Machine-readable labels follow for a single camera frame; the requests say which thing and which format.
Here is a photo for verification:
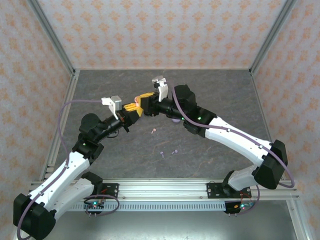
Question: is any grey metal sheet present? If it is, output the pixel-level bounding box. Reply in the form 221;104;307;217
27;211;298;240

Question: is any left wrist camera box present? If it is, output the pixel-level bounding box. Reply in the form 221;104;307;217
101;95;123;120

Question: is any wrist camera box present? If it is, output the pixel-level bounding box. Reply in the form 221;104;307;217
151;76;169;103
101;95;123;120

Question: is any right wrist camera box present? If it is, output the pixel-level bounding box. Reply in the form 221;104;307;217
151;76;169;103

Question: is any aluminium side rail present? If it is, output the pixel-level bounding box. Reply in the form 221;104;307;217
38;69;81;181
249;69;281;151

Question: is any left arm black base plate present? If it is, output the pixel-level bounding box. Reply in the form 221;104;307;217
73;183;120;200

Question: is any aluminium mounting rail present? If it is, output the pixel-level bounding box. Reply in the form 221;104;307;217
26;178;300;201

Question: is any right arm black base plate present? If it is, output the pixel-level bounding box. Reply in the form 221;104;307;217
206;181;251;200

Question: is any slotted grey cable duct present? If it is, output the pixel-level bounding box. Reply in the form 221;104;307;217
64;201;227;212

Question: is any aluminium frame post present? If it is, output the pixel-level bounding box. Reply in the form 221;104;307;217
26;0;77;76
248;0;300;76

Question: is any aluminium frame leg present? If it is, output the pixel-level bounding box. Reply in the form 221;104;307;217
286;199;310;240

